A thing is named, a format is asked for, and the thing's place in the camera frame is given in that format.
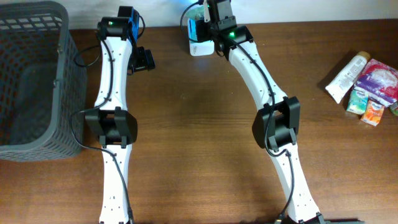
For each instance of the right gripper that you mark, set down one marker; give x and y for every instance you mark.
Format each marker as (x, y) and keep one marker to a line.
(226, 23)

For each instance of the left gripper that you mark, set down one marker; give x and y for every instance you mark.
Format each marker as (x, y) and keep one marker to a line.
(149, 59)

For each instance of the white cream tube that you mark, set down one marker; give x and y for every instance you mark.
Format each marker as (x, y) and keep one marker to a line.
(346, 77)

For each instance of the small white green packet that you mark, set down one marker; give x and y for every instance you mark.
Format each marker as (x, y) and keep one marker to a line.
(357, 102)

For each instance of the purple pink tissue pack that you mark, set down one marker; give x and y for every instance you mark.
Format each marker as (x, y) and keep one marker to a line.
(379, 81)

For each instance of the small orange packet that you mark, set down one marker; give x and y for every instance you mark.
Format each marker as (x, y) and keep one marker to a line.
(373, 113)

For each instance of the green lid glass jar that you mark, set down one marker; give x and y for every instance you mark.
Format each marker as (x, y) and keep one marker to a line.
(394, 108)

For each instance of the teal wet wipes pack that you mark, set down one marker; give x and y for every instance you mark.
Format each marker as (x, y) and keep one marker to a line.
(197, 13)

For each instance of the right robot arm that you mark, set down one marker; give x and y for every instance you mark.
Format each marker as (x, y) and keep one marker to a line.
(276, 125)

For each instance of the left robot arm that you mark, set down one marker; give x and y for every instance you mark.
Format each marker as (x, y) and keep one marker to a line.
(109, 120)

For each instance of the white barcode scanner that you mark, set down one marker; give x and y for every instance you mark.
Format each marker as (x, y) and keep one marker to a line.
(199, 49)

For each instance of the dark grey plastic basket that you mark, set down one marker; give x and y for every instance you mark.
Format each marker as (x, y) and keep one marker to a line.
(43, 85)

